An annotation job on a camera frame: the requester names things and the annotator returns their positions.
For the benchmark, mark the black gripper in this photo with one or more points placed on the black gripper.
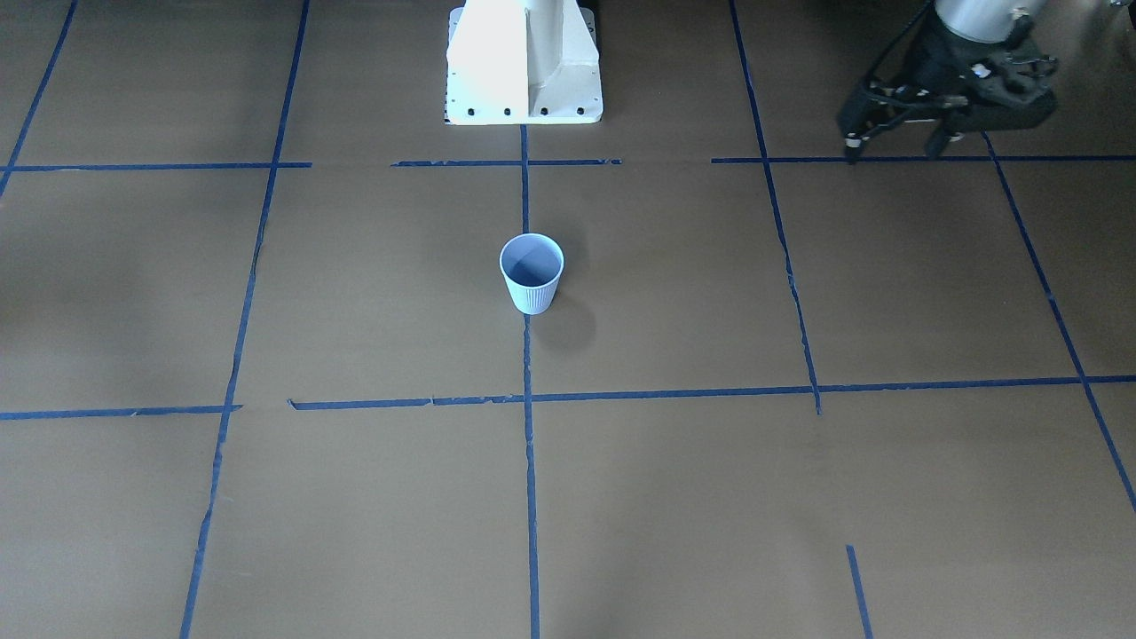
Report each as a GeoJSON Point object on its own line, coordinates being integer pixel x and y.
{"type": "Point", "coordinates": [935, 59]}

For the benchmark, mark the blue ribbed plastic cup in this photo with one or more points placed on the blue ribbed plastic cup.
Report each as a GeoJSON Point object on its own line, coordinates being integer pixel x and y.
{"type": "Point", "coordinates": [532, 265]}

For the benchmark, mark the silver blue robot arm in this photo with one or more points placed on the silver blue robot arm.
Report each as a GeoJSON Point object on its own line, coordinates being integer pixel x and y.
{"type": "Point", "coordinates": [1004, 26]}

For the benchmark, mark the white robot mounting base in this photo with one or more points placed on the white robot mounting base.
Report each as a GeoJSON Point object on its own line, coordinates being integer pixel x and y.
{"type": "Point", "coordinates": [523, 63]}

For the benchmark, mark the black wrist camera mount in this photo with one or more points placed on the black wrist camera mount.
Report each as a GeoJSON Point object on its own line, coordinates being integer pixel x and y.
{"type": "Point", "coordinates": [1011, 91]}

